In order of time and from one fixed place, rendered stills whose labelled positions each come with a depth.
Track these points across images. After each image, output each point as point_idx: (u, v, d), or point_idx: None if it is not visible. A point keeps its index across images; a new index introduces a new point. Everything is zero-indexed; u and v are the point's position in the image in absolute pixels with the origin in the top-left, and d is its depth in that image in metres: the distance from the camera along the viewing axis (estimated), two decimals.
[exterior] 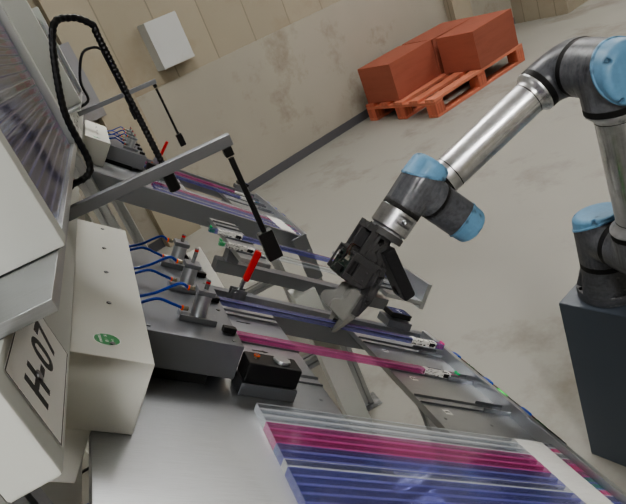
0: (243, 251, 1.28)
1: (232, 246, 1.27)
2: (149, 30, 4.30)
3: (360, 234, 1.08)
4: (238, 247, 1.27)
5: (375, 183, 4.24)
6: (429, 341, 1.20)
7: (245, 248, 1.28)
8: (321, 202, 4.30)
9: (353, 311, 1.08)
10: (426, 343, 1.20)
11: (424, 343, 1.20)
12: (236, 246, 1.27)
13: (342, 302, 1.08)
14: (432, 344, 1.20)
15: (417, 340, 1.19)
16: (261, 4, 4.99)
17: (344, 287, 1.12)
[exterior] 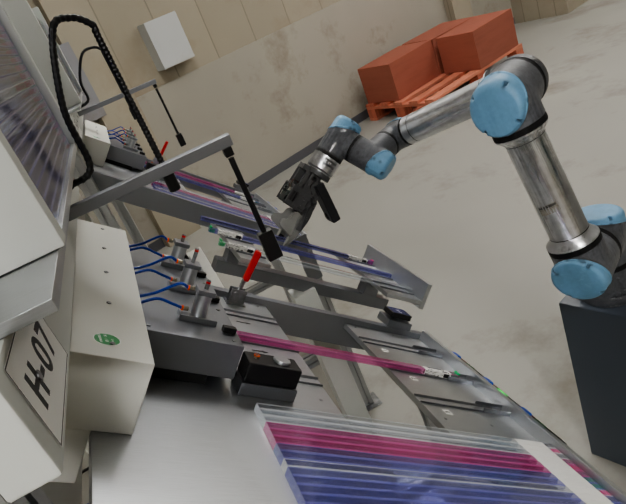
0: (243, 251, 1.28)
1: (232, 246, 1.27)
2: (149, 30, 4.30)
3: (299, 173, 1.52)
4: (238, 247, 1.27)
5: (375, 183, 4.24)
6: (362, 258, 1.65)
7: (245, 248, 1.28)
8: None
9: (297, 227, 1.51)
10: (359, 259, 1.65)
11: (358, 259, 1.64)
12: (236, 246, 1.27)
13: (288, 221, 1.50)
14: (364, 260, 1.65)
15: (352, 256, 1.64)
16: (261, 4, 4.99)
17: (288, 212, 1.57)
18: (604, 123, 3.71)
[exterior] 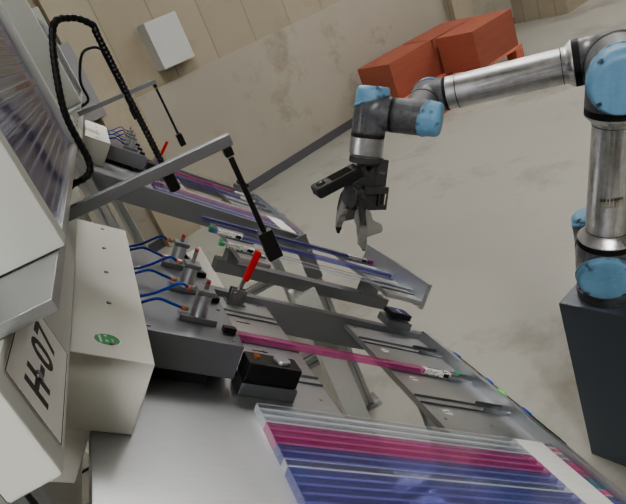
0: (243, 251, 1.28)
1: (232, 246, 1.27)
2: (149, 30, 4.30)
3: (381, 171, 1.35)
4: (238, 247, 1.27)
5: None
6: (362, 258, 1.65)
7: (245, 248, 1.28)
8: (321, 202, 4.30)
9: None
10: (359, 259, 1.65)
11: (358, 259, 1.64)
12: (236, 246, 1.27)
13: (353, 211, 1.42)
14: (364, 260, 1.65)
15: (352, 256, 1.64)
16: (261, 4, 4.99)
17: (366, 215, 1.32)
18: None
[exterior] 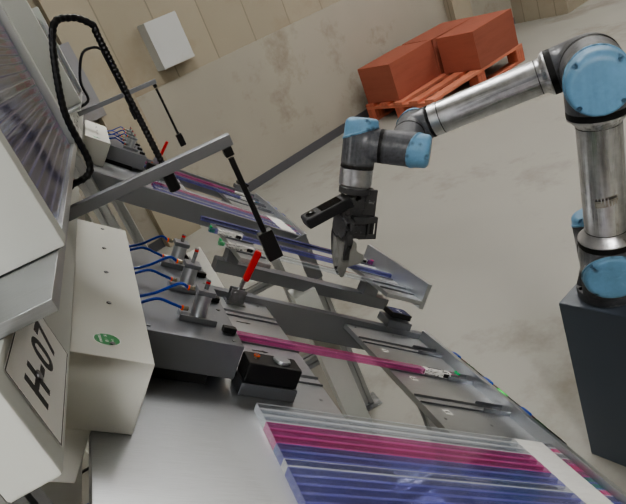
0: (243, 251, 1.28)
1: (232, 246, 1.27)
2: (149, 30, 4.30)
3: None
4: (238, 247, 1.28)
5: (375, 183, 4.24)
6: None
7: (245, 248, 1.28)
8: (321, 202, 4.30)
9: None
10: None
11: None
12: (236, 246, 1.27)
13: None
14: (364, 260, 1.65)
15: None
16: (261, 4, 4.99)
17: (351, 245, 1.36)
18: None
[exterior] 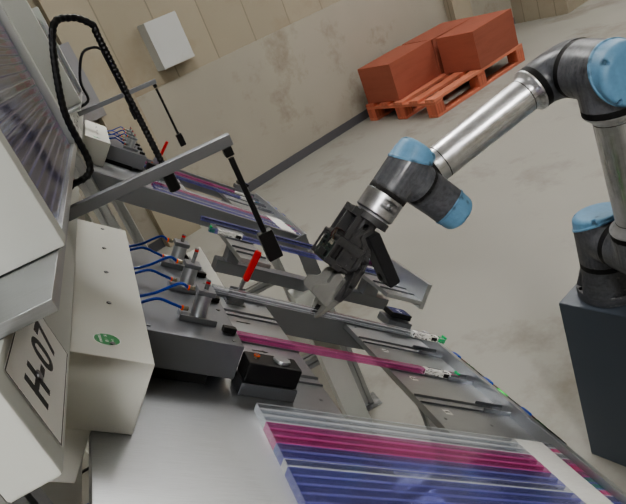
0: (419, 336, 1.20)
1: (430, 336, 1.22)
2: (149, 30, 4.30)
3: (345, 218, 1.06)
4: (425, 334, 1.21)
5: None
6: None
7: (420, 332, 1.20)
8: (321, 202, 4.30)
9: (336, 296, 1.06)
10: None
11: None
12: (427, 334, 1.21)
13: (325, 287, 1.06)
14: None
15: None
16: (261, 4, 4.99)
17: (328, 273, 1.10)
18: None
